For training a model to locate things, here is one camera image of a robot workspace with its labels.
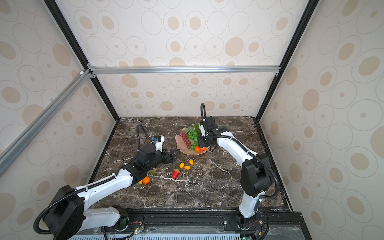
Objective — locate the pink scalloped fruit bowl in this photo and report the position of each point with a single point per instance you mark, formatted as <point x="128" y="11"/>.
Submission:
<point x="182" y="147"/>

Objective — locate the red strawberry with green leaf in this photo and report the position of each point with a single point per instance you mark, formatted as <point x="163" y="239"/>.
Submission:
<point x="152" y="172"/>

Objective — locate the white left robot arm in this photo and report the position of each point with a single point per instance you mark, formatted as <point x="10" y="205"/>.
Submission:
<point x="70" y="211"/>

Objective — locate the red fake strawberry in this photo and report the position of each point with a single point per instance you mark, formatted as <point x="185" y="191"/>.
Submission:
<point x="175" y="174"/>

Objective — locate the fake orange near left arm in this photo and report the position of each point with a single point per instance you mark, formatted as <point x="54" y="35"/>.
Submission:
<point x="146" y="180"/>

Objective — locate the green fake grape bunch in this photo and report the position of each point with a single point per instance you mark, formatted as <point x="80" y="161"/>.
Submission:
<point x="192" y="134"/>

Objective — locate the black vertical frame post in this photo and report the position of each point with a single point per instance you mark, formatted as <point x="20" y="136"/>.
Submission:
<point x="59" y="18"/>
<point x="302" y="25"/>

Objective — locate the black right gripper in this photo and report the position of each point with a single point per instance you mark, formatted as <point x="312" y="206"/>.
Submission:
<point x="201" y="144"/>

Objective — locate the black vertical frame post left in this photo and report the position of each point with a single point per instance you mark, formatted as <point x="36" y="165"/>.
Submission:
<point x="59" y="18"/>

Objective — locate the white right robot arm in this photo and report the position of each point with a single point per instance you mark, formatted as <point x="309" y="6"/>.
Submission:
<point x="258" y="180"/>

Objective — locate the red fake grape bunch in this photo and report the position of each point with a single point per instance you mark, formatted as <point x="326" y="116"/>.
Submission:
<point x="185" y="137"/>

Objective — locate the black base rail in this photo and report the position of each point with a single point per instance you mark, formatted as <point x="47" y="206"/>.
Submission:
<point x="261" y="226"/>

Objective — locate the silver horizontal aluminium bar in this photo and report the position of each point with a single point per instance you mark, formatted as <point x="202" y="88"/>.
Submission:
<point x="185" y="70"/>

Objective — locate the silver diagonal aluminium bar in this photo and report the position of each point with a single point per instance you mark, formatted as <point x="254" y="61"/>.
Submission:
<point x="25" y="138"/>

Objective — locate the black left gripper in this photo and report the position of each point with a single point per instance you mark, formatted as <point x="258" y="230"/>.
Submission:
<point x="172" y="158"/>

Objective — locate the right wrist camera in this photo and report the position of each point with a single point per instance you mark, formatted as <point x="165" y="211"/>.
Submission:
<point x="207" y="125"/>

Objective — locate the black vertical frame post right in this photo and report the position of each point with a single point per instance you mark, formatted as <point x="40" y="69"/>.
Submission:
<point x="302" y="25"/>

